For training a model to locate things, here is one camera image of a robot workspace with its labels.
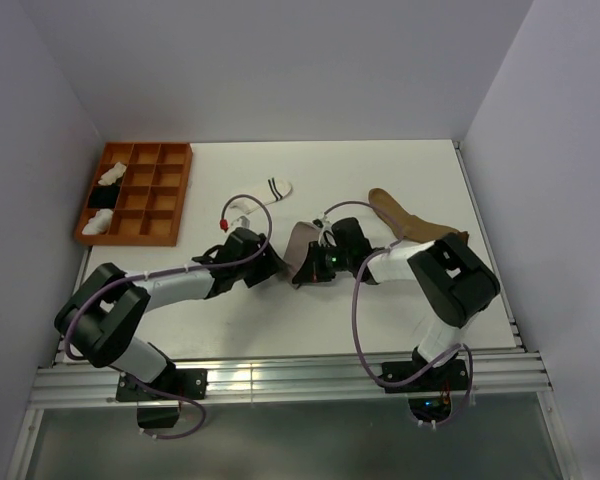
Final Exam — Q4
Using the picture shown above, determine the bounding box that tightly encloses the orange wooden compartment tray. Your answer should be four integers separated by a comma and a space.
74, 142, 193, 247

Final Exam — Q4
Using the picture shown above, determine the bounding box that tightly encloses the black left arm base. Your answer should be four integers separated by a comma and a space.
115, 368, 208, 440

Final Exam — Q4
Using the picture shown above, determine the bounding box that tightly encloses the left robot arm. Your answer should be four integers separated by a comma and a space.
54, 227, 284, 399

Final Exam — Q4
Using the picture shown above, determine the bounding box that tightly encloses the aluminium frame rail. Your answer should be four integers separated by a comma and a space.
27, 351, 552, 410

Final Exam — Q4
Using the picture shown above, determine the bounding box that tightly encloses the white sock with black stripes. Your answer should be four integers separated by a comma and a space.
229, 177, 293, 214

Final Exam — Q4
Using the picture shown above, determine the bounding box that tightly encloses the white rolled sock in tray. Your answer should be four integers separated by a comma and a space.
81, 209, 113, 236

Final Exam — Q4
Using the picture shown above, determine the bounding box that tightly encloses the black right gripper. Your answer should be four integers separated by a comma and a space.
294, 240, 353, 284

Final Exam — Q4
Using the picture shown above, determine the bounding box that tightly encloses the black rolled sock in tray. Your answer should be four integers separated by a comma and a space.
87, 184, 120, 210

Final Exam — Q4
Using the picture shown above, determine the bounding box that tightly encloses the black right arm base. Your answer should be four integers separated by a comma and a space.
380, 356, 473, 425

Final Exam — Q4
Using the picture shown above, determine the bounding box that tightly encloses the tan brown long sock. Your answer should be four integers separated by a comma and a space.
368, 188, 469, 245

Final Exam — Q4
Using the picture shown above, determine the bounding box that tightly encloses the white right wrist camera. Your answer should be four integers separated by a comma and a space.
313, 212, 336, 247

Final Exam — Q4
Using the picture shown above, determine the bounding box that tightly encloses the grey sock with red cuff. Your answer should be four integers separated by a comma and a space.
283, 221, 320, 284

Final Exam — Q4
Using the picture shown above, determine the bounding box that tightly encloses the cream rolled sock in tray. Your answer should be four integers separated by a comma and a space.
97, 162, 127, 186

